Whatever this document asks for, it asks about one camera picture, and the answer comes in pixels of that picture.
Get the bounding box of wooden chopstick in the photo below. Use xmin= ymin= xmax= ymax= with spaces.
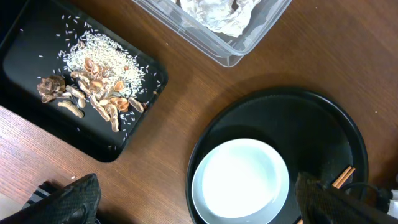
xmin=297 ymin=165 xmax=353 ymax=224
xmin=300 ymin=167 xmax=356 ymax=224

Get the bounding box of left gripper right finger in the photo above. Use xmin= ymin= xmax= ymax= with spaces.
xmin=295 ymin=172 xmax=397 ymax=224

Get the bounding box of white tissue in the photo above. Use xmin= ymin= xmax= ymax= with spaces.
xmin=172 ymin=0 xmax=261 ymax=37

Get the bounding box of clear plastic bin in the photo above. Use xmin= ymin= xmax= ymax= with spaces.
xmin=134 ymin=0 xmax=291 ymax=67

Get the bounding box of round black serving tray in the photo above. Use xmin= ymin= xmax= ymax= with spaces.
xmin=185 ymin=87 xmax=369 ymax=224

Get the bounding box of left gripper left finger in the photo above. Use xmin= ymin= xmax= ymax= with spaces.
xmin=1 ymin=174 xmax=101 ymax=224

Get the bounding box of black rectangular tray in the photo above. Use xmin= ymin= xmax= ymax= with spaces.
xmin=1 ymin=1 xmax=168 ymax=162

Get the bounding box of grey round plate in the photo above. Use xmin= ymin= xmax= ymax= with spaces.
xmin=191 ymin=139 xmax=289 ymax=224

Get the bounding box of food scraps and rice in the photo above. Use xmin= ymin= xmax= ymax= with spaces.
xmin=37 ymin=31 xmax=147 ymax=133

